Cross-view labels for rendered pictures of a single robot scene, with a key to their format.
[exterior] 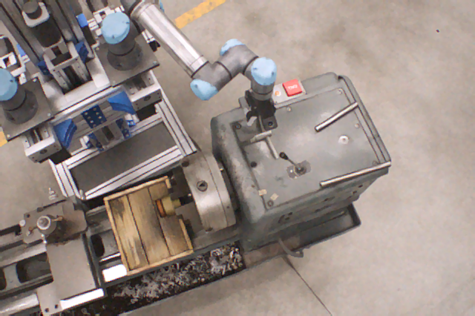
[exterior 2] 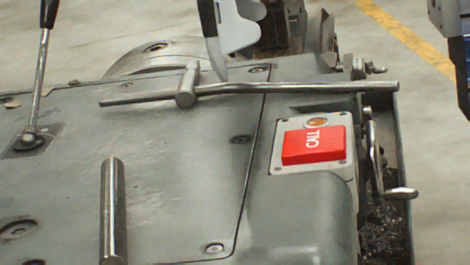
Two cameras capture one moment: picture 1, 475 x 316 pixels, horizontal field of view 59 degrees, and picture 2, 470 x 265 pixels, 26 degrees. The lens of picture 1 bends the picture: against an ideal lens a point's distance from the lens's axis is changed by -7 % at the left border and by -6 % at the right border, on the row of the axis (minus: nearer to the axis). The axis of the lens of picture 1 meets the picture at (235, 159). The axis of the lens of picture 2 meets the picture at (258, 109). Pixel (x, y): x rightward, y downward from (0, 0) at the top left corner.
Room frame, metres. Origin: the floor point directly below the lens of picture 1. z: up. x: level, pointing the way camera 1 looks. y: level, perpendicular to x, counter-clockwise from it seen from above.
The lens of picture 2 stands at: (1.27, -0.99, 1.65)
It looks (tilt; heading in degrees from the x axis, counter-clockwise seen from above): 21 degrees down; 121
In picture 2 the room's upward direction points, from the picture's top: 10 degrees counter-clockwise
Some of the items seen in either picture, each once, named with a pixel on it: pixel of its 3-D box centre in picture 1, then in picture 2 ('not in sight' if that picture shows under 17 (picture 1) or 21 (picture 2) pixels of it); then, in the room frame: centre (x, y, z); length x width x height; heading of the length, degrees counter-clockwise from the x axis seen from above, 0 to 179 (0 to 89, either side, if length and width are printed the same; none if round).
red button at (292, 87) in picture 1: (292, 87); (315, 148); (0.85, -0.21, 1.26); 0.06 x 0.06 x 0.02; 23
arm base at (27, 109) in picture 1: (16, 101); not in sight; (0.77, 0.91, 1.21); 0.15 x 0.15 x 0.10
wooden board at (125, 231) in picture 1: (148, 225); not in sight; (0.36, 0.36, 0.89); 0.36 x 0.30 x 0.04; 23
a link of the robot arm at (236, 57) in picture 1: (236, 59); not in sight; (0.75, 0.01, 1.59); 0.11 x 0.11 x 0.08; 48
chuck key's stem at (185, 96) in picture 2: (256, 138); (190, 81); (0.63, -0.08, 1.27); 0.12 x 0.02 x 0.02; 116
